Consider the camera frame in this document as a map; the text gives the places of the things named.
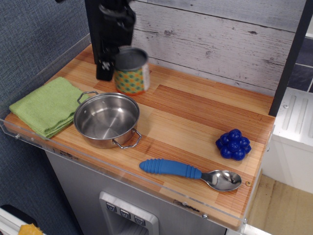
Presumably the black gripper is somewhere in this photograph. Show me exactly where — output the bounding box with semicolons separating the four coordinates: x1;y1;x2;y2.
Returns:
96;0;136;81

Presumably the patterned can with grey lid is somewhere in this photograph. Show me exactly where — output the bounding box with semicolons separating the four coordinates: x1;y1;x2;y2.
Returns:
113;47;150;95

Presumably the stainless steel pot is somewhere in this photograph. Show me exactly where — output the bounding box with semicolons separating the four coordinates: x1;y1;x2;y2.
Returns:
73;91;142;149

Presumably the green folded cloth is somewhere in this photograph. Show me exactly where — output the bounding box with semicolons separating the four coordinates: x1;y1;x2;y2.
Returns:
9;77;89;138

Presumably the grey cabinet with dispenser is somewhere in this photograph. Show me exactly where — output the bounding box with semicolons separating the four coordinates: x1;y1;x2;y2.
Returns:
46;152;226;235

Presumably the blue toy berry cluster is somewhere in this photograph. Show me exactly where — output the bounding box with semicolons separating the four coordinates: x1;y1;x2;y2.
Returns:
215;129;251;161

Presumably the yellow object bottom left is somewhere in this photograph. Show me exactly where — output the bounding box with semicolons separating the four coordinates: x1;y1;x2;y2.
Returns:
18;224;44;235

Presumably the white toy sink unit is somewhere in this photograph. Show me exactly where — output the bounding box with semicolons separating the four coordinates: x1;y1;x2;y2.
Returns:
261;88;313;193

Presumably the left black post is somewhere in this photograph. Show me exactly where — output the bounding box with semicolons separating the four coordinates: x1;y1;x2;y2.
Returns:
85;0;102;64

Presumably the black post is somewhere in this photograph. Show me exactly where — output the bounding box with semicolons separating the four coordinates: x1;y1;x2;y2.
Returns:
268;0;313;117
85;0;102;64

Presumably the blue handled metal spoon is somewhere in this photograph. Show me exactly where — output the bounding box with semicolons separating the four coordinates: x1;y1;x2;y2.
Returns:
139;159;242;192

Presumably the right black post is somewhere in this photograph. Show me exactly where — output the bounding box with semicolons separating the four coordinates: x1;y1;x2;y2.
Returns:
268;0;313;117

